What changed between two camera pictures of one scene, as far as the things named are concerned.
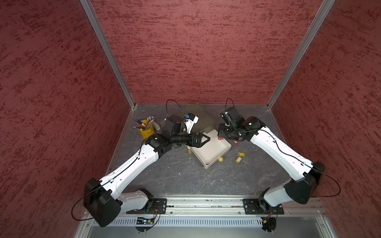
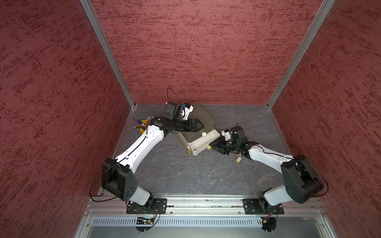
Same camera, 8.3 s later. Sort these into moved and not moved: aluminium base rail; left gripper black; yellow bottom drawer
Moved: left gripper black
Not moved: yellow bottom drawer; aluminium base rail
